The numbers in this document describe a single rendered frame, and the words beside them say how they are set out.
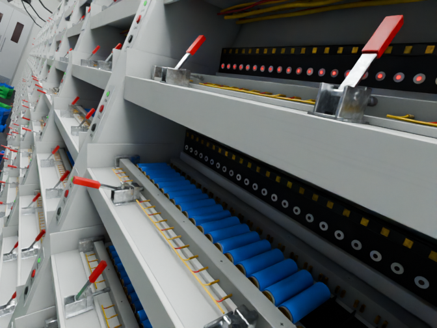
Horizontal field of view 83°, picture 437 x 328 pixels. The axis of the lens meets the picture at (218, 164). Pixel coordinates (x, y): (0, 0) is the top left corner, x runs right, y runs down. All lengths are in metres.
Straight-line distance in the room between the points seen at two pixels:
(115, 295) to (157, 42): 0.48
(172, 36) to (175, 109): 0.27
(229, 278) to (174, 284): 0.06
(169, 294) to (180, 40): 0.48
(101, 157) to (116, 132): 0.06
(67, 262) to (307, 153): 0.53
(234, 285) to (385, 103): 0.21
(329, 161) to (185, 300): 0.18
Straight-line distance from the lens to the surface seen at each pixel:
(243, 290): 0.26
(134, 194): 0.42
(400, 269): 0.32
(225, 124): 0.25
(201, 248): 0.29
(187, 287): 0.28
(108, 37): 1.26
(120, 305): 0.49
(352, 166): 0.17
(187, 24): 0.60
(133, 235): 0.35
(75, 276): 0.59
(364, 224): 0.32
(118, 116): 0.55
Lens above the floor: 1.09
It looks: 4 degrees down
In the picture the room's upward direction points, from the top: 25 degrees clockwise
